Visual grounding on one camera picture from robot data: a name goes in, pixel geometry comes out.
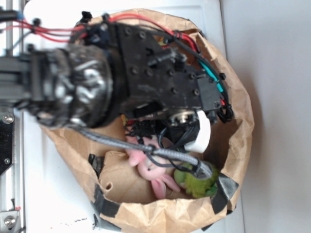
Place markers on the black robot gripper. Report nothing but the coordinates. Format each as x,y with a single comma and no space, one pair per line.
153,87

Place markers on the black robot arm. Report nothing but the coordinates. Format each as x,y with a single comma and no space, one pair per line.
66,87

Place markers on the white round gripper cap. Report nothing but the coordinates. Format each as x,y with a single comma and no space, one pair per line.
202,140

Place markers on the pink plush bunny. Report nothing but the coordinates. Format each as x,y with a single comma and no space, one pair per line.
152,170

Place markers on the green plush toy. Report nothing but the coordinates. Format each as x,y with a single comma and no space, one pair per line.
197,188

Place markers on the brown paper bag box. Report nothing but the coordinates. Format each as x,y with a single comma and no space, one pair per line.
125,201

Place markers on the multicolour rope toy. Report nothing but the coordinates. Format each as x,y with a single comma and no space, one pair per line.
162,40

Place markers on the black metal bracket plate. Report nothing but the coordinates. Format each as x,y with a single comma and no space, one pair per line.
6,141

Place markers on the aluminium frame rail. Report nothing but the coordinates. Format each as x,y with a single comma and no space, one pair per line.
12,204

